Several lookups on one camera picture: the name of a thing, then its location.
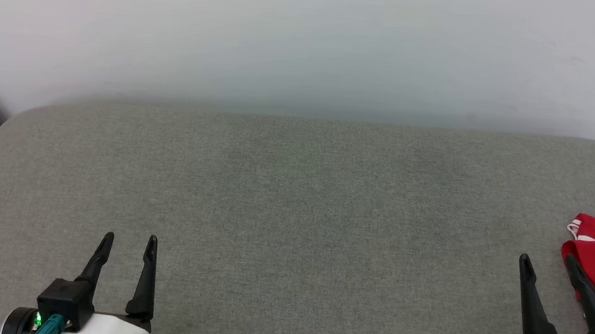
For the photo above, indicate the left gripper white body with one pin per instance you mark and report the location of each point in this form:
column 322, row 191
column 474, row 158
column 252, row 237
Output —
column 118, row 332

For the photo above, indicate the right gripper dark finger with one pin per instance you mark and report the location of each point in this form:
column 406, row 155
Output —
column 590, row 304
column 534, row 310

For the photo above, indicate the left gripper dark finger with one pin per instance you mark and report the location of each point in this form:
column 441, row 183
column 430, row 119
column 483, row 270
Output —
column 146, row 283
column 98, row 265

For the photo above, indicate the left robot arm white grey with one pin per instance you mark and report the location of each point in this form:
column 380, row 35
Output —
column 17, row 323

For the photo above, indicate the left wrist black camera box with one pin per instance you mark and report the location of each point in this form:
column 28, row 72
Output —
column 66, row 297

